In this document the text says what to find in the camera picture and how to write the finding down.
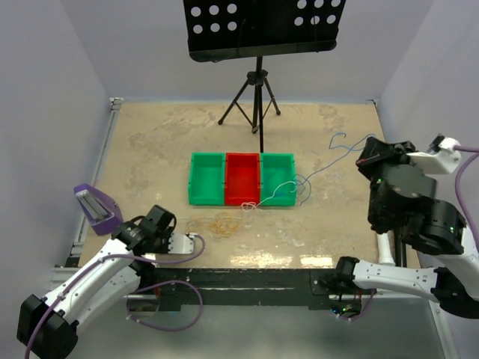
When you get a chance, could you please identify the yellow cable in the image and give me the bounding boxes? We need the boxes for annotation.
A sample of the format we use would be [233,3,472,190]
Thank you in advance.
[186,212,244,237]

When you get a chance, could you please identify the green bin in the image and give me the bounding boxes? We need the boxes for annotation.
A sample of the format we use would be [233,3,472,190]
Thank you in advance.
[260,153,297,207]
[188,152,225,206]

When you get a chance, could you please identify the blue cable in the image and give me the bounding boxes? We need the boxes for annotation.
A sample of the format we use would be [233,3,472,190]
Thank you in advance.
[271,132,377,206]

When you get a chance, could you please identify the white cable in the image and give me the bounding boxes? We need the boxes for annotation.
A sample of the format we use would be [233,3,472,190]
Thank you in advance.
[241,180,300,212]

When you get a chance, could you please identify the red bin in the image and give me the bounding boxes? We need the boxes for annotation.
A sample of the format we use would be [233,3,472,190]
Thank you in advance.
[224,153,260,206]

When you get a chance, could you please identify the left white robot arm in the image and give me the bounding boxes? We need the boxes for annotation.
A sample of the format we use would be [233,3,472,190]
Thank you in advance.
[16,205,177,358]

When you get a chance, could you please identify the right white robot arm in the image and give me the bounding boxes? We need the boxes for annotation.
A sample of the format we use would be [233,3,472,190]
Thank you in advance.
[330,135,478,319]

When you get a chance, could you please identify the purple holder box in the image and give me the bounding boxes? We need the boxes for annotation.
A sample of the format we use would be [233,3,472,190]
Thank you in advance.
[73,183,123,236]

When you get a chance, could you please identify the white tube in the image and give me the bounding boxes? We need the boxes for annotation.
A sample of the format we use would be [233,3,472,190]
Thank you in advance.
[376,233,395,266]

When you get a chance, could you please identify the black music stand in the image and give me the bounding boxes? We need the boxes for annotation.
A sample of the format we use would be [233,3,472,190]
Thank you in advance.
[183,0,345,144]

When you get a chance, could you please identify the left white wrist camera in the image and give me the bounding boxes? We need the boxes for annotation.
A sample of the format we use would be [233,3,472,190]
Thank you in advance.
[168,233,203,255]

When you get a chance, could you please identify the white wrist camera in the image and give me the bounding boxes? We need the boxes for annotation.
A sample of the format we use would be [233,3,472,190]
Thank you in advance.
[407,134,461,175]
[168,233,203,255]

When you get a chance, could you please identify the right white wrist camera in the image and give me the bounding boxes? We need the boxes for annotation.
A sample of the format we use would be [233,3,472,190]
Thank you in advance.
[407,134,461,175]

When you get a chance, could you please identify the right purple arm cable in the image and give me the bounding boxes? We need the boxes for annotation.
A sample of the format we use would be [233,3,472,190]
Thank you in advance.
[336,145,479,322]

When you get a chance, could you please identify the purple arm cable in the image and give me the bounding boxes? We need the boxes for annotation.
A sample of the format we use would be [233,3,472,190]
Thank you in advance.
[24,233,206,358]
[336,145,479,322]

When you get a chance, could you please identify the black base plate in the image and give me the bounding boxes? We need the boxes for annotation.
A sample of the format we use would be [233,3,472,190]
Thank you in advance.
[133,268,371,311]

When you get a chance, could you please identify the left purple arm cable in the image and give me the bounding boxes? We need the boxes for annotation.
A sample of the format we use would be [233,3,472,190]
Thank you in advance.
[24,233,206,358]

